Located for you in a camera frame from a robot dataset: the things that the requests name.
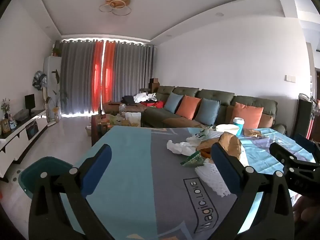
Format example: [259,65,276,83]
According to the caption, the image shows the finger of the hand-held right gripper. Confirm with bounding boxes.
[269,142,320,173]
[291,133,320,156]

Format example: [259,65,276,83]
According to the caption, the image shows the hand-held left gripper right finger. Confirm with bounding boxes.
[211,142,295,240]

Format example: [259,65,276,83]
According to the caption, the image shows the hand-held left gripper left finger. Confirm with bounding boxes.
[28,144,118,240]

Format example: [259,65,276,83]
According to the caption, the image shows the white paper cup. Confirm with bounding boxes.
[215,124,240,136]

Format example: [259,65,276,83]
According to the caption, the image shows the white tissue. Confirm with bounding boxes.
[167,140,198,157]

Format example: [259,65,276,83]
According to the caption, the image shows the teal plastic bin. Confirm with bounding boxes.
[18,156,73,202]

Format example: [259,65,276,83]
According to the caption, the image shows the person's right hand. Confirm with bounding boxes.
[291,194,320,224]

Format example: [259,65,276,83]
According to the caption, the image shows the white foam fruit net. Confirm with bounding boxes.
[195,162,232,197]

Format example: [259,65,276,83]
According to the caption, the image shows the black folding cart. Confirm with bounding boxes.
[297,93,316,140]

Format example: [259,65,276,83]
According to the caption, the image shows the brown paper bag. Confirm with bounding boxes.
[196,132,242,161]

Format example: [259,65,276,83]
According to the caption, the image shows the dark wooden coffee table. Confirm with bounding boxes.
[91,114,150,147]

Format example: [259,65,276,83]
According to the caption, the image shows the green snack wrapper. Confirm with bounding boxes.
[180,152,204,167]

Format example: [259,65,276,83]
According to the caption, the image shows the white plastic bag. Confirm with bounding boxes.
[186,127,213,145]

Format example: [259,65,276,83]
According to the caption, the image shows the teal cup with white lid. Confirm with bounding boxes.
[233,117,245,136]

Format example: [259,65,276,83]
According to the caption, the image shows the orange cushion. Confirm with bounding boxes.
[176,95,202,120]
[231,102,264,130]

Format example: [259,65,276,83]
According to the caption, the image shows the blue cushion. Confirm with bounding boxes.
[194,97,221,126]
[164,92,183,114]

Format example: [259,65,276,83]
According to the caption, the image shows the dark green sofa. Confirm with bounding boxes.
[102,85,288,135]

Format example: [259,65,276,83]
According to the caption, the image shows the tall green plant in vase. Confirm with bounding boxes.
[46,69,68,123]

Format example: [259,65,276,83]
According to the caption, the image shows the white clothes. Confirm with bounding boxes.
[133,92,157,103]

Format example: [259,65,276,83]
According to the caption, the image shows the red cloth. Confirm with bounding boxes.
[141,101,165,108]

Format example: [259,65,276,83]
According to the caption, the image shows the white tv cabinet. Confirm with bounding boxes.
[0,109,48,178]

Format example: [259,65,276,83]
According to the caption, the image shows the grey flat box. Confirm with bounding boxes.
[14,110,32,122]

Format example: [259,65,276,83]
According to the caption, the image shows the grey and orange curtain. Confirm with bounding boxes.
[101,40,156,109]
[61,39,104,116]

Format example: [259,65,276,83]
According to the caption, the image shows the black monitor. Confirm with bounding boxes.
[24,94,36,117]

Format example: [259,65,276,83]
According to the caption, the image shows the white standing air conditioner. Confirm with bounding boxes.
[44,56,62,120]

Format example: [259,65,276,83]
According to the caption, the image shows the cardboard boxes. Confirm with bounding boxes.
[149,78,160,93]

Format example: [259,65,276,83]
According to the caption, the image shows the standing fan with patterned cover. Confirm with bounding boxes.
[32,70,48,113]

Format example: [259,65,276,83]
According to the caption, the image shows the dried flowers in vase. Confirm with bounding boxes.
[0,98,11,119]

